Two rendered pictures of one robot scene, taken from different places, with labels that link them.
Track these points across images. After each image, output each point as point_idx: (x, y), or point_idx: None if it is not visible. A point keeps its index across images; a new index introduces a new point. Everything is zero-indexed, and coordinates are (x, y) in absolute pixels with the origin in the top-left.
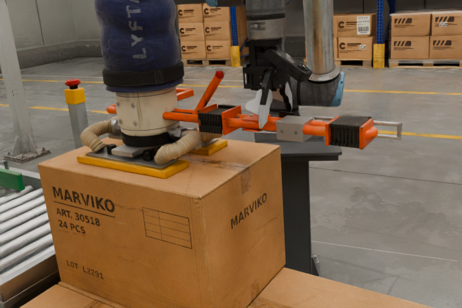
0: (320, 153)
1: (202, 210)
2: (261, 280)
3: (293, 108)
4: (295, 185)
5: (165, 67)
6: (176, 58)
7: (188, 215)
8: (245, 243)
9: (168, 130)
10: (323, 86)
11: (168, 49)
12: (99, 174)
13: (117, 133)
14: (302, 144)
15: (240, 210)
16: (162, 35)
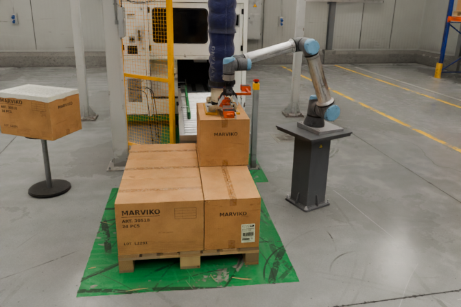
0: (304, 138)
1: (200, 124)
2: (230, 162)
3: (314, 116)
4: (306, 152)
5: (219, 81)
6: None
7: (199, 125)
8: (221, 144)
9: None
10: (320, 108)
11: (221, 76)
12: (199, 109)
13: None
14: (308, 133)
15: (220, 131)
16: (221, 71)
